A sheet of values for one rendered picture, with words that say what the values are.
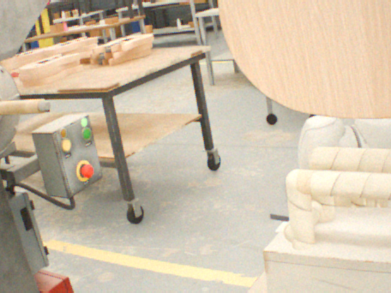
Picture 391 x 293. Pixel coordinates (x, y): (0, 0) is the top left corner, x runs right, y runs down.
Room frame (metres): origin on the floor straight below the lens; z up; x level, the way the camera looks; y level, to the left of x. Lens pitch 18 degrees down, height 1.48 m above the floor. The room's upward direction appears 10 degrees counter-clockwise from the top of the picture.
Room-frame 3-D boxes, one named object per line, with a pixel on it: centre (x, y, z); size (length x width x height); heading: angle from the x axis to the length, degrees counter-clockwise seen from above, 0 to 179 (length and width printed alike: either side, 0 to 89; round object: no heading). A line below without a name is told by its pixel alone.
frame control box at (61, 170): (1.58, 0.44, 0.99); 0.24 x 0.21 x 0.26; 56
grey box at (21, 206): (1.59, 0.61, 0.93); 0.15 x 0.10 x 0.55; 56
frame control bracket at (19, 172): (1.53, 0.47, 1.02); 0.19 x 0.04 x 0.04; 146
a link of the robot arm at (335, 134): (1.63, -0.39, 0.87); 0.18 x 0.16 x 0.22; 90
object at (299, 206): (0.67, -0.12, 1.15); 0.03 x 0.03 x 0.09
